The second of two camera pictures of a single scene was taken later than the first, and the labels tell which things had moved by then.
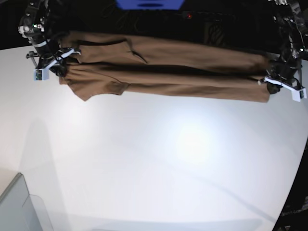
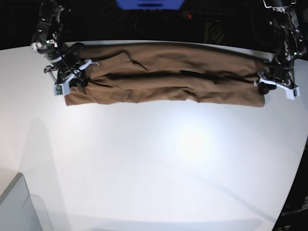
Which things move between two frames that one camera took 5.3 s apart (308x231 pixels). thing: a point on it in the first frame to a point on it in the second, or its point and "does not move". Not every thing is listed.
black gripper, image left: [46, 45] to [66, 66]
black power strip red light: [207, 16] does not move
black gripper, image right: [282, 66] to [280, 69]
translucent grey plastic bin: [21, 211] does not move
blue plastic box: [150, 5] does not move
